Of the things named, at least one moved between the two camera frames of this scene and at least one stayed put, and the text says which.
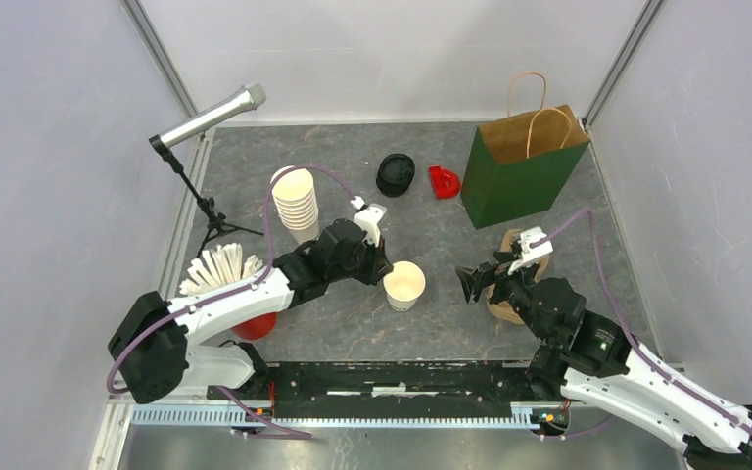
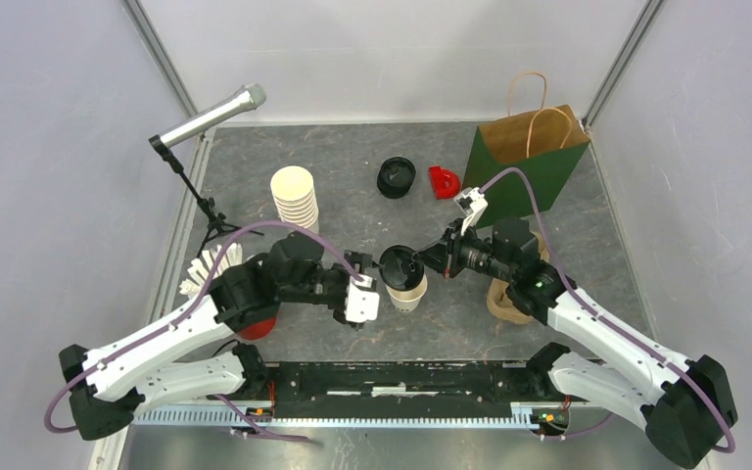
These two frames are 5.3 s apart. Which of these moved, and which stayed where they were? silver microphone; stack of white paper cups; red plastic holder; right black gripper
Moved: right black gripper
Stayed: stack of white paper cups; red plastic holder; silver microphone
